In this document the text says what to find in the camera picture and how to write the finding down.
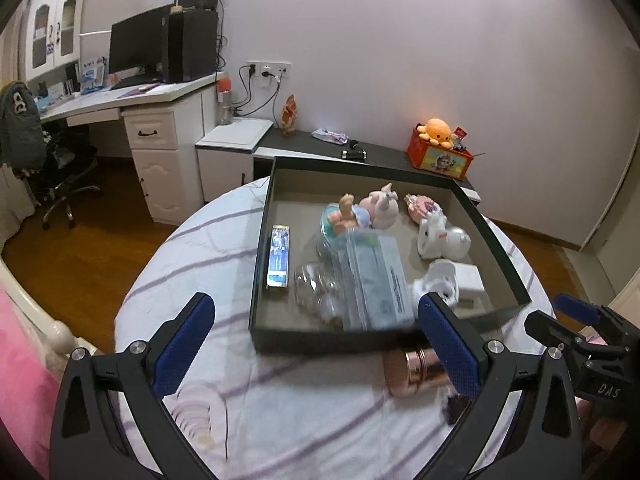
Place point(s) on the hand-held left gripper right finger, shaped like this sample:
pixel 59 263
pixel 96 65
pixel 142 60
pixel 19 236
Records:
pixel 447 345

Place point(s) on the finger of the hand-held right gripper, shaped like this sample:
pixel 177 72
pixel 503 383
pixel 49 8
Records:
pixel 580 307
pixel 550 330

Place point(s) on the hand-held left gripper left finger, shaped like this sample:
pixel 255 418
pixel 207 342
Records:
pixel 182 345

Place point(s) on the rose gold metal tube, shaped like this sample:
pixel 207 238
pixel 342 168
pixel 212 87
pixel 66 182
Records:
pixel 415 367

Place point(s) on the clear plastic box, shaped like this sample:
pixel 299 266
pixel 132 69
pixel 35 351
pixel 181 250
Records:
pixel 380 280

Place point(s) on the white unicorn toy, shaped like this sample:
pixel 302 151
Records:
pixel 442 237

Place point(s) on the blue and yellow harmonica box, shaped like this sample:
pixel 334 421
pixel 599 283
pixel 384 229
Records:
pixel 279 255

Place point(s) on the pink frilly trinket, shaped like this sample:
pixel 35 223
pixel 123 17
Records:
pixel 425 207

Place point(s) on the clear glass bulbs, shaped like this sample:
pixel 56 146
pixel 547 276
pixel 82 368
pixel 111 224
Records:
pixel 317 287

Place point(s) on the pink pig doll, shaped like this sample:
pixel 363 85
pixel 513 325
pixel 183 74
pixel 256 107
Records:
pixel 372 210

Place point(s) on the black shallow cardboard box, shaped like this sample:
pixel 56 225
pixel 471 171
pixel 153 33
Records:
pixel 300 240

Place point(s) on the teal round container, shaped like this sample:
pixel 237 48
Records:
pixel 332 232

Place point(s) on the person's right hand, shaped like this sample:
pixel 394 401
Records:
pixel 602 432

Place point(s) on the small dark object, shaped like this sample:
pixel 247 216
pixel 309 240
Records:
pixel 457 407

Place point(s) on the round table with striped cloth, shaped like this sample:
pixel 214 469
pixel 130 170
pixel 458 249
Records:
pixel 200 270

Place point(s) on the pink blanket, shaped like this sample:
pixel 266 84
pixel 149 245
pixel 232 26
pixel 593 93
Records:
pixel 22 385

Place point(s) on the red printed box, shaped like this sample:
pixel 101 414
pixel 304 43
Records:
pixel 440 160

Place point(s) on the white desk with drawers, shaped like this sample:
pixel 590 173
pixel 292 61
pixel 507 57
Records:
pixel 160 160

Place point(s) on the white side cabinet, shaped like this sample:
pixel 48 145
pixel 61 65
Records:
pixel 225 160

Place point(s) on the small red and white trinkets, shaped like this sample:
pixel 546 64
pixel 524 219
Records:
pixel 460 139

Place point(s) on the black office chair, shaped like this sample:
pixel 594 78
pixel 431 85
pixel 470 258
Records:
pixel 65 170

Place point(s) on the orange octopus plush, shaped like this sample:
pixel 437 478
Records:
pixel 435 132

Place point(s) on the small black device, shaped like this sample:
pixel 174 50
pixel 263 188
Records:
pixel 354 152

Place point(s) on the white curtain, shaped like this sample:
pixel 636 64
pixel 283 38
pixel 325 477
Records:
pixel 12 200

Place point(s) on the white printed packet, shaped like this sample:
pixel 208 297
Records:
pixel 330 135

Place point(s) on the bottle with orange cap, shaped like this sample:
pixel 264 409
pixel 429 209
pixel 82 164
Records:
pixel 225 105

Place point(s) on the orange figurine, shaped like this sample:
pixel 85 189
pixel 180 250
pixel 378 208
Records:
pixel 288 117

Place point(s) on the purple notebook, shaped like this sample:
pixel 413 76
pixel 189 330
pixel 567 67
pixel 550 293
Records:
pixel 140 91

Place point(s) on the grey jacket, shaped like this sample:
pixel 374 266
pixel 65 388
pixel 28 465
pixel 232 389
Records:
pixel 20 125

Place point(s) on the blue and white box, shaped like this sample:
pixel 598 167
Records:
pixel 93 76

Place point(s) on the black computer tower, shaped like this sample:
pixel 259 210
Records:
pixel 195 47

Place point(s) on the black computer monitor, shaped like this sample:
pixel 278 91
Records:
pixel 137 42

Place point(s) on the white glass-door hutch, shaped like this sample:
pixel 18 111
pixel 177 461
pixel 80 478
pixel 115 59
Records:
pixel 52 35

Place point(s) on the white bed frame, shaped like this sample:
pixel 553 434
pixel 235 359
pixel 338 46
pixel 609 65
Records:
pixel 55 332

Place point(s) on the white wall outlet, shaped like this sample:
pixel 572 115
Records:
pixel 270 68

